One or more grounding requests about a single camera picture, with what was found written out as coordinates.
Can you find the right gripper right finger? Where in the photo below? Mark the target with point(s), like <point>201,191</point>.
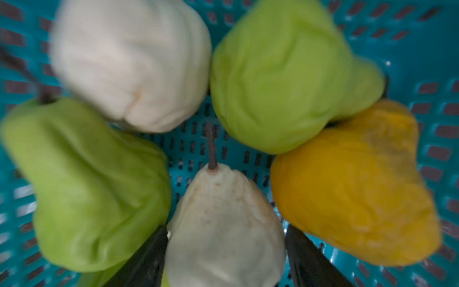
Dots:
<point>308,266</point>

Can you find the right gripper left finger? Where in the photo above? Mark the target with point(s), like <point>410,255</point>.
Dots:
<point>145,267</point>

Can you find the white pear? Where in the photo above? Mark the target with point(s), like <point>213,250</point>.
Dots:
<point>141,63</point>
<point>224,232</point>

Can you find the teal plastic basket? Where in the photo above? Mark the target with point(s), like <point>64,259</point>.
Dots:
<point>416,44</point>

